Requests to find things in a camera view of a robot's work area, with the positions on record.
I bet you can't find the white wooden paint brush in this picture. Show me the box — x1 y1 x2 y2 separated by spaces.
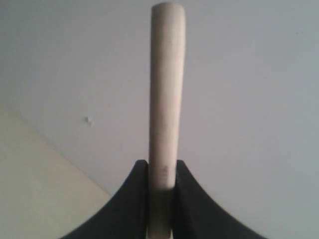
148 2 186 239

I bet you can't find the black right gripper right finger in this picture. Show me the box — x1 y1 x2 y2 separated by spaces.
172 160 263 239

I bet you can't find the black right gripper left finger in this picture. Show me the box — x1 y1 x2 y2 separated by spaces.
63 160 148 239

